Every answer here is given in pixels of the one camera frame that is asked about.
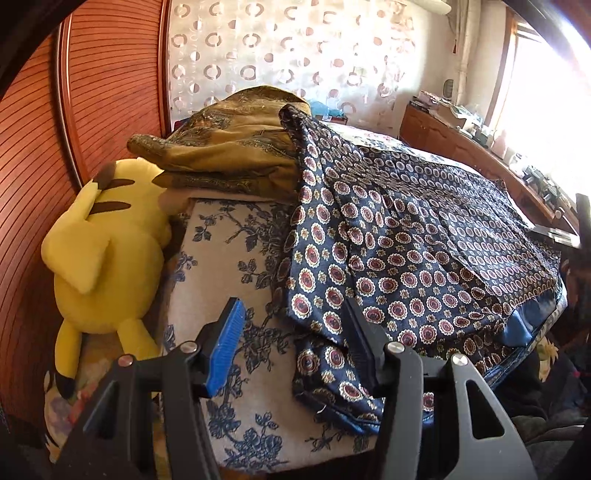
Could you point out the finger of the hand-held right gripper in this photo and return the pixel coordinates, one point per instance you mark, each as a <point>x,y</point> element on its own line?
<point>556,234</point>

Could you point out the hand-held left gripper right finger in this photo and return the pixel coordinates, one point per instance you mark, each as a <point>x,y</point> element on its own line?
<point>364,350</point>

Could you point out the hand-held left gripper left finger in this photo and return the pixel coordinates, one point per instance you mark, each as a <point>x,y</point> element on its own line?
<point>226,346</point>

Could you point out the navy circle-patterned shirt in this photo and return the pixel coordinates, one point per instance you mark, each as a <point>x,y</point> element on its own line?
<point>415,240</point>

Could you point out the black tripod gadget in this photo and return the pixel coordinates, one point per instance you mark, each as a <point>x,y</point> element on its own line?
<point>540,177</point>

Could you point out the beige floral bed sheet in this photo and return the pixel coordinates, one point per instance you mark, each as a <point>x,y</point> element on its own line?
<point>217,258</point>

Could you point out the window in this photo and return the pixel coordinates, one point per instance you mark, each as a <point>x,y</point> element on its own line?
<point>549,92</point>

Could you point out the low wooden cabinet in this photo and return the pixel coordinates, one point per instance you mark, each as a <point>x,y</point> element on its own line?
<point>443,138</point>

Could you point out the cardboard box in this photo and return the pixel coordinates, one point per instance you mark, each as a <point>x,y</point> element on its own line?
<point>455,117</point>

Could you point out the yellow plush toy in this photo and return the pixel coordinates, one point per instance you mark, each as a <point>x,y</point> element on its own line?
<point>106,240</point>

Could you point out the oval standing mirror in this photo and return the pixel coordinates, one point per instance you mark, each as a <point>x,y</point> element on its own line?
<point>447,86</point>

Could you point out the dark cloth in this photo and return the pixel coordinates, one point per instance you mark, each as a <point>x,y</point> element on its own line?
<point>545,424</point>

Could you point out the white wrapped pipe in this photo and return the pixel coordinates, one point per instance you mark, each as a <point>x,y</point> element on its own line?
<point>463,60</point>

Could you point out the golden brown patterned cloth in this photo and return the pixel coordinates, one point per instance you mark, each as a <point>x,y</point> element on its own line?
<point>235,138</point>

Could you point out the floral bedsheet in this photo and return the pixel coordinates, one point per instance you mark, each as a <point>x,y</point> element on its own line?
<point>369,136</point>

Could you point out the blue tissue pack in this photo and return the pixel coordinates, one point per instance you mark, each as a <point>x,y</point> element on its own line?
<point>325,110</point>

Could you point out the sheer circle-patterned curtain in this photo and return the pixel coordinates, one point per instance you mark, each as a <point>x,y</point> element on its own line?
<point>295,50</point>

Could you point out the wall air conditioner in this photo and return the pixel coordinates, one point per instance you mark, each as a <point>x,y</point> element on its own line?
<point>436,5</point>

